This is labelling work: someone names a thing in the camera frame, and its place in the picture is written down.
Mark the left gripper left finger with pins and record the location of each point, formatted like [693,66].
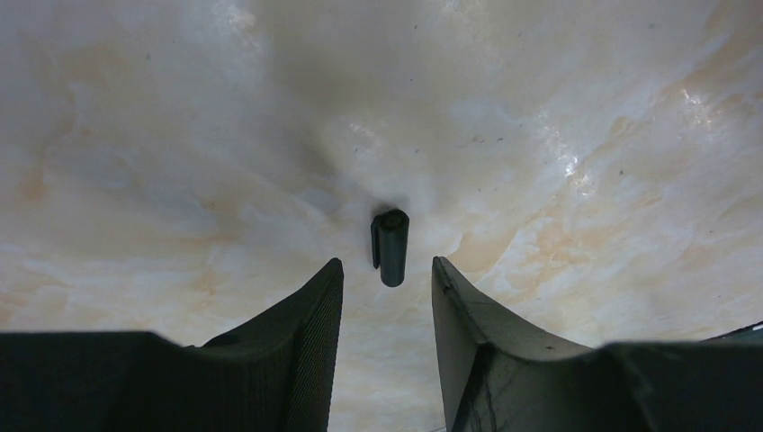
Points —
[274,372]

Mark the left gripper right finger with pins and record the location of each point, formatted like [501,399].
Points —
[500,372]

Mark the black marker cap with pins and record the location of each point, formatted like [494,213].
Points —
[389,232]

